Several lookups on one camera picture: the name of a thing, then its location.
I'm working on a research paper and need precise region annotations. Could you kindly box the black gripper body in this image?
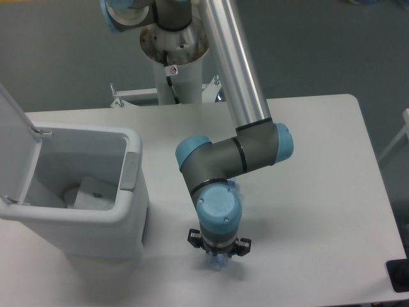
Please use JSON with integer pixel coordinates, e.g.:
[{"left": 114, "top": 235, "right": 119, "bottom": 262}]
[{"left": 202, "top": 238, "right": 237, "bottom": 256}]

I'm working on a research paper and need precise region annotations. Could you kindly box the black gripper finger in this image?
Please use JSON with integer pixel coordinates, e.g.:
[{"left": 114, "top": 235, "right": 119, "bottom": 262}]
[
  {"left": 232, "top": 238, "right": 252, "bottom": 256},
  {"left": 187, "top": 228, "right": 205, "bottom": 249}
]

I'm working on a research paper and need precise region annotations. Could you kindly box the clear plastic water bottle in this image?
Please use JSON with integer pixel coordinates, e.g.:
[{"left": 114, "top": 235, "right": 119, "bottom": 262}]
[{"left": 197, "top": 177, "right": 242, "bottom": 270}]

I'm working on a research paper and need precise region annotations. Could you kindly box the white plastic wrapper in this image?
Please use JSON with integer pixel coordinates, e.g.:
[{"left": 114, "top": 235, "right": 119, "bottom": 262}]
[{"left": 74, "top": 177, "right": 117, "bottom": 210}]

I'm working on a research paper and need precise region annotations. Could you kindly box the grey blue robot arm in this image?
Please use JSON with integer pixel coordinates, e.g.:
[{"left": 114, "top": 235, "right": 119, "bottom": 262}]
[{"left": 100, "top": 1, "right": 294, "bottom": 257}]

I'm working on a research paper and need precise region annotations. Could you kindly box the white trash can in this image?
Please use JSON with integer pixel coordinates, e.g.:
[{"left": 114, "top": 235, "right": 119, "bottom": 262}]
[{"left": 1, "top": 122, "right": 149, "bottom": 259}]

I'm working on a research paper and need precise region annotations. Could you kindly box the white trash inside can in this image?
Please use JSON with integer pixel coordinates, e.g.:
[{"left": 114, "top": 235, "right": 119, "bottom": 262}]
[{"left": 63, "top": 187, "right": 79, "bottom": 209}]

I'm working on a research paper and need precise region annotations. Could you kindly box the white trash can lid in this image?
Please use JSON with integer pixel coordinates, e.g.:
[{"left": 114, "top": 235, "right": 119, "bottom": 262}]
[{"left": 1, "top": 86, "right": 52, "bottom": 204}]

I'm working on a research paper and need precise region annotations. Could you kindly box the black device at table edge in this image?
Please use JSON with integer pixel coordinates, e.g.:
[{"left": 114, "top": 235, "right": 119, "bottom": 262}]
[{"left": 386, "top": 258, "right": 408, "bottom": 293}]

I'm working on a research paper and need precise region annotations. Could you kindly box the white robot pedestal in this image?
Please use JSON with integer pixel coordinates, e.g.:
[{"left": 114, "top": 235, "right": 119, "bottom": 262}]
[{"left": 109, "top": 16, "right": 229, "bottom": 108}]

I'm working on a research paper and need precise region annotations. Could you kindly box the black cable on pedestal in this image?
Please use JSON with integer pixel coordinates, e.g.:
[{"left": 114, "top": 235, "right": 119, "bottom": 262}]
[{"left": 162, "top": 49, "right": 181, "bottom": 105}]

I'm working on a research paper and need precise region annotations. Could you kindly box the white frame at right edge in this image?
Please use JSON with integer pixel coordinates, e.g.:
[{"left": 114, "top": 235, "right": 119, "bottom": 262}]
[{"left": 378, "top": 108, "right": 408, "bottom": 168}]

